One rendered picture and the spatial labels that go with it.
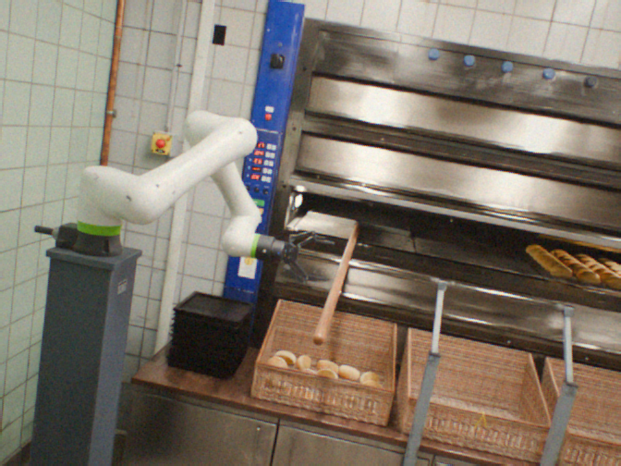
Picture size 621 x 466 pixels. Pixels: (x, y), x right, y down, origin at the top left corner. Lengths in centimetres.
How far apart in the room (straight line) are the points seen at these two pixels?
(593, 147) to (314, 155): 118
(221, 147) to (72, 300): 62
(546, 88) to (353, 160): 86
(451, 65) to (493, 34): 20
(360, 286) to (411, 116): 79
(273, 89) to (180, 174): 106
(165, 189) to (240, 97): 114
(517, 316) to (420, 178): 75
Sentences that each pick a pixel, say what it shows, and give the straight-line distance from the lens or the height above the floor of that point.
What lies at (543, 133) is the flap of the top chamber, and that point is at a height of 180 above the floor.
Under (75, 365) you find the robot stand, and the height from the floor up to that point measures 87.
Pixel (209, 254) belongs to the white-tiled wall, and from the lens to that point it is 288.
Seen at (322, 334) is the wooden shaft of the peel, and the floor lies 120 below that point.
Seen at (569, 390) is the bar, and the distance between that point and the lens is 237.
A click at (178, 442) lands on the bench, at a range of 261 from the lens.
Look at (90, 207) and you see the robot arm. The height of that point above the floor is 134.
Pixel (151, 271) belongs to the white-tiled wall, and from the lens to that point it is 300.
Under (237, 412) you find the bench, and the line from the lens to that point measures 248.
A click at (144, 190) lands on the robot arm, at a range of 169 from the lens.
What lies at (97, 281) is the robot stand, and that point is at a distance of 183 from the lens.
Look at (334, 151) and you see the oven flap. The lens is 273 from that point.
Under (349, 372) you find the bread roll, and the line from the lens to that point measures 275.
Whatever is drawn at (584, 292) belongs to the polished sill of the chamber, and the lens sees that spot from 292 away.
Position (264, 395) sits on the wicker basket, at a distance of 248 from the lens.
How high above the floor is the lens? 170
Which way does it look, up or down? 11 degrees down
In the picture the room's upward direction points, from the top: 10 degrees clockwise
